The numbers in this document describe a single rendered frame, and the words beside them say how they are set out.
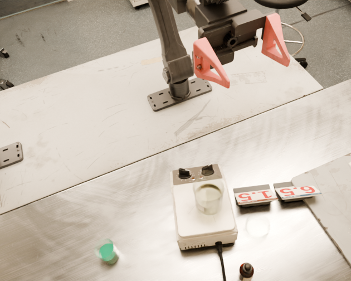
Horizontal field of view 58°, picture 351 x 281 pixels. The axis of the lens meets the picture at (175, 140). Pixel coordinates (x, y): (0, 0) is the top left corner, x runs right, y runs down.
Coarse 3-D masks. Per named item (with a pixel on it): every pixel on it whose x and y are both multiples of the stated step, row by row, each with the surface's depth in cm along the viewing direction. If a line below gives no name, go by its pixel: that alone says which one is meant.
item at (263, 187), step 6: (252, 186) 79; (258, 186) 79; (264, 186) 79; (234, 192) 78; (240, 192) 78; (246, 192) 78; (240, 204) 73; (246, 204) 75; (252, 204) 75; (258, 204) 75; (264, 204) 76
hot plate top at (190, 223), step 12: (180, 192) 71; (192, 192) 70; (180, 204) 69; (192, 204) 69; (228, 204) 68; (180, 216) 67; (192, 216) 67; (204, 216) 67; (216, 216) 67; (228, 216) 66; (180, 228) 66; (192, 228) 66; (204, 228) 65; (216, 228) 65; (228, 228) 65
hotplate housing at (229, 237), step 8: (224, 176) 76; (232, 208) 70; (176, 224) 69; (176, 232) 68; (224, 232) 66; (232, 232) 66; (184, 240) 67; (192, 240) 66; (200, 240) 67; (208, 240) 67; (216, 240) 68; (224, 240) 69; (232, 240) 69; (184, 248) 70; (192, 248) 70
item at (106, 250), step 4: (104, 244) 71; (108, 244) 71; (112, 244) 71; (100, 248) 71; (104, 248) 71; (108, 248) 71; (112, 248) 71; (100, 252) 70; (104, 252) 70; (108, 252) 70; (100, 256) 70; (104, 256) 70
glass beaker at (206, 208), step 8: (200, 176) 64; (208, 176) 65; (216, 176) 63; (192, 184) 63; (200, 184) 66; (216, 184) 66; (224, 184) 62; (200, 200) 61; (216, 200) 61; (200, 208) 64; (208, 208) 63; (216, 208) 64
